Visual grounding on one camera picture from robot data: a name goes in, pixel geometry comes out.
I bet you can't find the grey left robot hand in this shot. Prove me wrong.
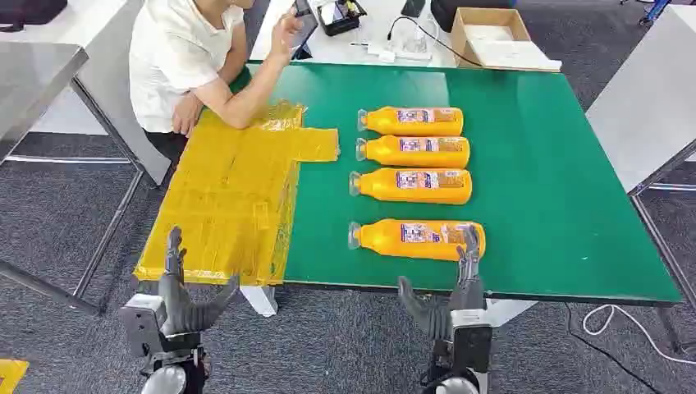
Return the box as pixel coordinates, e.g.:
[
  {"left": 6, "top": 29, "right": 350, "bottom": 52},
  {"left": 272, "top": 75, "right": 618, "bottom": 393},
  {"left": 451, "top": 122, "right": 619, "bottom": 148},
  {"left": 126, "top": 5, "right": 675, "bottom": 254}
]
[{"left": 157, "top": 226, "right": 241, "bottom": 337}]

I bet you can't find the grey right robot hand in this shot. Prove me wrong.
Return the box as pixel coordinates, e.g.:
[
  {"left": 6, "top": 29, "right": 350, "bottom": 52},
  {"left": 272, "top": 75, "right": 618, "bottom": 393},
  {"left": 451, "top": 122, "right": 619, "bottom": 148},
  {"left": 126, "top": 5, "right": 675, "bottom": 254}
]
[{"left": 397, "top": 225, "right": 487, "bottom": 343}]

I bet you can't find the orange drink bottle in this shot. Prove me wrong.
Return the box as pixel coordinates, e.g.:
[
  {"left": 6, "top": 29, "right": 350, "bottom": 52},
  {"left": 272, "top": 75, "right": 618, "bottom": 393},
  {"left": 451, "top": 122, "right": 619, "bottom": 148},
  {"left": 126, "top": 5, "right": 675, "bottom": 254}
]
[
  {"left": 355, "top": 135, "right": 471, "bottom": 170},
  {"left": 357, "top": 106, "right": 465, "bottom": 138},
  {"left": 347, "top": 218, "right": 488, "bottom": 263},
  {"left": 348, "top": 167, "right": 474, "bottom": 206}
]

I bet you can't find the white table leg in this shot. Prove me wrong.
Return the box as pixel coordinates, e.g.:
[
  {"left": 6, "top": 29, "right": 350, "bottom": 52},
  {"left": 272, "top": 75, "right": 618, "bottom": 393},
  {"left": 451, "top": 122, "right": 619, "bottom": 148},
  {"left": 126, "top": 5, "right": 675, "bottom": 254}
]
[{"left": 239, "top": 285, "right": 279, "bottom": 318}]

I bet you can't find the yellow sheet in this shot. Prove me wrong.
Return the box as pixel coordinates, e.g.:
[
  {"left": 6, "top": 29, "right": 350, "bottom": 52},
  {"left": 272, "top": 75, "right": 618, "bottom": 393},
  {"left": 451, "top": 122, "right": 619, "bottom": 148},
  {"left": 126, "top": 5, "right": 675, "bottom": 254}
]
[{"left": 133, "top": 99, "right": 341, "bottom": 287}]

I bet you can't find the green table mat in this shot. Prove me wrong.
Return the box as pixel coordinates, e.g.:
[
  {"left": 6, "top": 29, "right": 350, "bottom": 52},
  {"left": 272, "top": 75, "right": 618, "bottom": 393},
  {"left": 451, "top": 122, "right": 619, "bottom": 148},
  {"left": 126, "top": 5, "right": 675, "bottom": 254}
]
[{"left": 228, "top": 61, "right": 684, "bottom": 305}]

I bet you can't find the yellow floor marker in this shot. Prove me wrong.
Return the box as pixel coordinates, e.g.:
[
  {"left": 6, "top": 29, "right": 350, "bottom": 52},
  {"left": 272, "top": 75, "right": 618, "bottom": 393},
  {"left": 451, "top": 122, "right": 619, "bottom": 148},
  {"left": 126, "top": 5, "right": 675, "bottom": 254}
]
[{"left": 0, "top": 359, "right": 30, "bottom": 394}]

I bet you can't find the person's left hand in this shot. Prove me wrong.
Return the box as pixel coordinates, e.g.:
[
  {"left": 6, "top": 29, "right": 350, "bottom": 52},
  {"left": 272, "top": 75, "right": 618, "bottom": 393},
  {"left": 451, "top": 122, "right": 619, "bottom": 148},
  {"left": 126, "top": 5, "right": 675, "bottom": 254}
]
[{"left": 172, "top": 91, "right": 204, "bottom": 138}]

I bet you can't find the person's hand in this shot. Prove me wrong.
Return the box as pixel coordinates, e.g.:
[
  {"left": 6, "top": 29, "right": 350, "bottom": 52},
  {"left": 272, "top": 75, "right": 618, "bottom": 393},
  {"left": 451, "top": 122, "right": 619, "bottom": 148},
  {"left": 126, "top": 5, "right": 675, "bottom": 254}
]
[
  {"left": 172, "top": 91, "right": 204, "bottom": 138},
  {"left": 269, "top": 6, "right": 305, "bottom": 67}
]

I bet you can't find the white table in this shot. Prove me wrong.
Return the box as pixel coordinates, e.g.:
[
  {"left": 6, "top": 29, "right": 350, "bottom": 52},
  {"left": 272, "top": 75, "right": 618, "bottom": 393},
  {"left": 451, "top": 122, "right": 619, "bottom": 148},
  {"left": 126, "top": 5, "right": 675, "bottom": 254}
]
[{"left": 0, "top": 0, "right": 173, "bottom": 188}]

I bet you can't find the steel table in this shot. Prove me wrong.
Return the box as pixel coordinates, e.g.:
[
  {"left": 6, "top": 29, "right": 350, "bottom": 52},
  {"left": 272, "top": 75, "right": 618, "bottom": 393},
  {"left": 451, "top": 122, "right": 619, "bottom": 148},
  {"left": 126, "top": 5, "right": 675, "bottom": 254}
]
[{"left": 0, "top": 42, "right": 147, "bottom": 318}]

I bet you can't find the cardboard box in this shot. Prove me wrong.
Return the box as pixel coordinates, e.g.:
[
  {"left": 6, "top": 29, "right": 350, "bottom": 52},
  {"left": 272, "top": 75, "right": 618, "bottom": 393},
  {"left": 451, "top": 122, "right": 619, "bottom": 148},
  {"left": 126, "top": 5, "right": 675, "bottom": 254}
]
[{"left": 449, "top": 7, "right": 563, "bottom": 73}]

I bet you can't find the white sheet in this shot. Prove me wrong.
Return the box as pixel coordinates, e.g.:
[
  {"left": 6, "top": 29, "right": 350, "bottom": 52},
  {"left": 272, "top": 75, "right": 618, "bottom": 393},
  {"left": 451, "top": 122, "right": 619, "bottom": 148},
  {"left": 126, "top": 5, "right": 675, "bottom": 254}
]
[{"left": 463, "top": 24, "right": 562, "bottom": 71}]

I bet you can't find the clear plastic container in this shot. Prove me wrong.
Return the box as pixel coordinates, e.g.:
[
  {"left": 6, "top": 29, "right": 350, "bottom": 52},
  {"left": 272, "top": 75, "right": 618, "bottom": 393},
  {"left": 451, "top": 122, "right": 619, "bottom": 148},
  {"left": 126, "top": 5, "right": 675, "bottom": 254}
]
[{"left": 398, "top": 22, "right": 434, "bottom": 60}]

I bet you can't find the grey table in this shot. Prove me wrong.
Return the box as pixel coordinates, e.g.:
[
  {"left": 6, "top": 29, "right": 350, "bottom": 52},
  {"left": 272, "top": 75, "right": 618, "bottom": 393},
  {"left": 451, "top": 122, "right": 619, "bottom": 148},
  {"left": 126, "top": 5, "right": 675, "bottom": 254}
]
[{"left": 584, "top": 4, "right": 696, "bottom": 357}]

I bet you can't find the person's right hand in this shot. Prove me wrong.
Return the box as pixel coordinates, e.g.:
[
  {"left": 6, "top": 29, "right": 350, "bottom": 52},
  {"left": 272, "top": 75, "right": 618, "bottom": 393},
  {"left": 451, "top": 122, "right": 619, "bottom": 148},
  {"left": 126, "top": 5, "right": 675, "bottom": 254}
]
[{"left": 269, "top": 6, "right": 305, "bottom": 67}]

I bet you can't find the white desk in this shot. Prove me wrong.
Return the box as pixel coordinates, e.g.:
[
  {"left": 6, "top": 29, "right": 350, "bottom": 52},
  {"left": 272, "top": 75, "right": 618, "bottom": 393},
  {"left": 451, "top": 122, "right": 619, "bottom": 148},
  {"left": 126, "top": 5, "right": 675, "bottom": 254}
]
[{"left": 248, "top": 0, "right": 564, "bottom": 73}]

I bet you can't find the black tablet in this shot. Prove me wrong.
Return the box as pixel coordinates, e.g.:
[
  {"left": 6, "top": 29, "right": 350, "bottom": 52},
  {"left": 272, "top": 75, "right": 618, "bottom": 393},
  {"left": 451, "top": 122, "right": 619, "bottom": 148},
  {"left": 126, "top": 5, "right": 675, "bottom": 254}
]
[{"left": 289, "top": 0, "right": 320, "bottom": 60}]

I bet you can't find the black tray with parts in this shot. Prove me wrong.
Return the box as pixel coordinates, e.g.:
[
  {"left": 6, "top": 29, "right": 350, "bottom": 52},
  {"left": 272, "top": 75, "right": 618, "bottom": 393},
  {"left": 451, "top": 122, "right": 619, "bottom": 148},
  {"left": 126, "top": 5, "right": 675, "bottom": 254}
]
[{"left": 316, "top": 0, "right": 368, "bottom": 38}]

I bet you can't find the black bag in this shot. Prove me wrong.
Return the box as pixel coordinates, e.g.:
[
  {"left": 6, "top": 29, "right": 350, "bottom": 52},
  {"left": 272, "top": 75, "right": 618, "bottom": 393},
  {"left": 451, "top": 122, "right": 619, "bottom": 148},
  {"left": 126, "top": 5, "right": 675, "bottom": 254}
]
[{"left": 0, "top": 0, "right": 70, "bottom": 33}]

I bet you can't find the blue object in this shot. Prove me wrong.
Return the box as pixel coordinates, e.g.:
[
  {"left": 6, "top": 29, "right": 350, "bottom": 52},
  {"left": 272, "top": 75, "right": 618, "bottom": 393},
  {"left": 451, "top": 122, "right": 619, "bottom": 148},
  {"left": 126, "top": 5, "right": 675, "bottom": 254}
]
[{"left": 638, "top": 0, "right": 674, "bottom": 26}]

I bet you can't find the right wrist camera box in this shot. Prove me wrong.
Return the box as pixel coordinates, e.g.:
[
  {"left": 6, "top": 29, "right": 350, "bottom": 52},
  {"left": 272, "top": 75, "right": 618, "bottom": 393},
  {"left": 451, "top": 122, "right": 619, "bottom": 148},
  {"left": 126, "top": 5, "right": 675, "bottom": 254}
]
[{"left": 450, "top": 309, "right": 494, "bottom": 376}]

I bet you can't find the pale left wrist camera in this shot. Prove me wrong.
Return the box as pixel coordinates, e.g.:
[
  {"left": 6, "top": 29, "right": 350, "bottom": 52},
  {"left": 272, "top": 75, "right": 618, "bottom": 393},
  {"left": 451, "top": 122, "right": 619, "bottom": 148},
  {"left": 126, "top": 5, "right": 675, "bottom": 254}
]
[{"left": 118, "top": 293, "right": 168, "bottom": 359}]

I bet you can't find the black floor cable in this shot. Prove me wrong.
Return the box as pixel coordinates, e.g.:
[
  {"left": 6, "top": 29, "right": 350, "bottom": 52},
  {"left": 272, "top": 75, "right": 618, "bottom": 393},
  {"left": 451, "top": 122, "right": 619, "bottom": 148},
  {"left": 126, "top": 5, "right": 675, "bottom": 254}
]
[{"left": 563, "top": 302, "right": 663, "bottom": 394}]

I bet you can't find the white floor cable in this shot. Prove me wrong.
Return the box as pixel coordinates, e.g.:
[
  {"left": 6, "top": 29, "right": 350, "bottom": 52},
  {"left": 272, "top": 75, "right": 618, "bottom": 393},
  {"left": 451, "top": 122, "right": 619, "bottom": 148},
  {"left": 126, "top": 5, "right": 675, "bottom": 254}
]
[{"left": 581, "top": 304, "right": 696, "bottom": 366}]

